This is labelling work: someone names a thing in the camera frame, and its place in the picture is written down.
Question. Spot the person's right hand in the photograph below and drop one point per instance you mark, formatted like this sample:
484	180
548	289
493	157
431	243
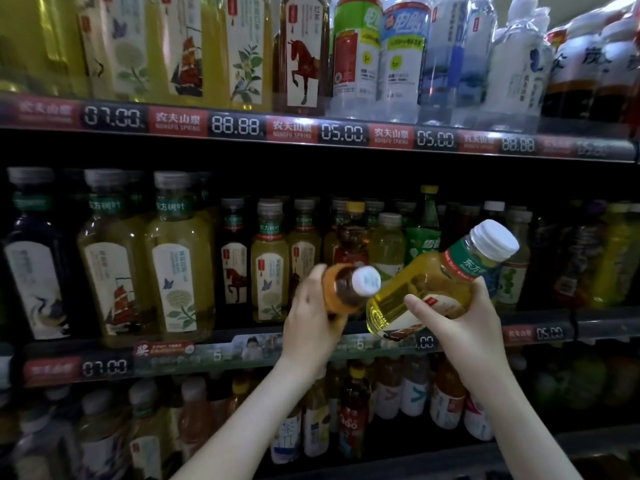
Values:
475	339

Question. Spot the person's left hand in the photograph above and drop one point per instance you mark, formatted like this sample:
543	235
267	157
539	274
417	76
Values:
310	334

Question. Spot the orange tea bottle white cap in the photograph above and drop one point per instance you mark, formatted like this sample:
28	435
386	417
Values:
350	287

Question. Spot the pale yellow juice bottle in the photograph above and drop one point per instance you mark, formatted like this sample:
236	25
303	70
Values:
512	279

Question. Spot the yellow tea bottle ship label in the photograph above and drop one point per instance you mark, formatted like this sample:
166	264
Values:
415	289

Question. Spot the row of tea juice bottles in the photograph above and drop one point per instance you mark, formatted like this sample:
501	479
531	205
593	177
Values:
100	434

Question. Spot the brown tea bottle horse label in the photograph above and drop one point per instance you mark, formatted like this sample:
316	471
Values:
302	59

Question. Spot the black label coffee bottle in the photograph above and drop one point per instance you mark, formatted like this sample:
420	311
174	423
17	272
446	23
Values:
617	79
570	79

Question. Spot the row of clear water bottles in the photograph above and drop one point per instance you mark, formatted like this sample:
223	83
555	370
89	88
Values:
400	64

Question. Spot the row of yellow tea bottles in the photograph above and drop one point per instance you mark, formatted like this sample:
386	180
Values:
185	49

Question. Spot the person's left forearm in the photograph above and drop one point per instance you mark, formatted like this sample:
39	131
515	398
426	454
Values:
240	429

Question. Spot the person's right forearm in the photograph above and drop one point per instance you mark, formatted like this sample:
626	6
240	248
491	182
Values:
525	429

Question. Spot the green pictured price label strip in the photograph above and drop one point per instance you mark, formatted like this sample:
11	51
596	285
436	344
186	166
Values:
165	352

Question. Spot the red black price label strip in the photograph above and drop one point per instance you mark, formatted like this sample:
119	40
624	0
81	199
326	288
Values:
235	125

